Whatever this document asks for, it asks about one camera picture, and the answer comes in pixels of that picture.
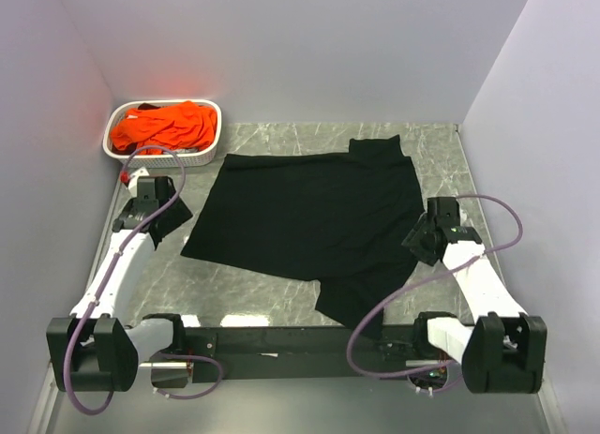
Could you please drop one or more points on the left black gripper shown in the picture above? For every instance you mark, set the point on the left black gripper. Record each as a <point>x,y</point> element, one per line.
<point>180,215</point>

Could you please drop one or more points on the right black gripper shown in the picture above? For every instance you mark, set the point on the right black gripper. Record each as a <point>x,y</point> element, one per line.
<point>413,241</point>

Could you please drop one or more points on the black t-shirt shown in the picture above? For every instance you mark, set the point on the black t-shirt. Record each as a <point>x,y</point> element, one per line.
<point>336,218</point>

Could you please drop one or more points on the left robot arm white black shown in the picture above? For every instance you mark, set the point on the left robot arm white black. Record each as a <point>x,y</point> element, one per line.
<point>106,356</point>

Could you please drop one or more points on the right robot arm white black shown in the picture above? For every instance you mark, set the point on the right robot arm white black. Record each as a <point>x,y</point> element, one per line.
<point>504,352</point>

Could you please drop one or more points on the white plastic laundry basket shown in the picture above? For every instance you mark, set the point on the white plastic laundry basket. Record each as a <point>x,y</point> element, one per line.
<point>150,156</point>

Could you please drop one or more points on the orange t-shirt in basket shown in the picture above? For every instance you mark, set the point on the orange t-shirt in basket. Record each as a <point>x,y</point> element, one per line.
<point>180,127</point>

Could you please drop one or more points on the black base beam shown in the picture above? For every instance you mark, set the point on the black base beam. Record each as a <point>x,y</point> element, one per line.
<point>253,353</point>

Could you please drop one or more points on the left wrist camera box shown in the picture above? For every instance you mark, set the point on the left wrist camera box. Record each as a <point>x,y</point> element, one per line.
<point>159,188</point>

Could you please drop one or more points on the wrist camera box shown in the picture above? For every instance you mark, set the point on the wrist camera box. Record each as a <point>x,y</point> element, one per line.
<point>159,188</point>
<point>443,210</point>

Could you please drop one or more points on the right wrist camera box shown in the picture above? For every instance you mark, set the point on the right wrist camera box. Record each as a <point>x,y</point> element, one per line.
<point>443,210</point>

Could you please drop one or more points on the aluminium rail frame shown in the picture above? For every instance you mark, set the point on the aluminium rail frame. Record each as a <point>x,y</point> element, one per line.
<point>43,410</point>

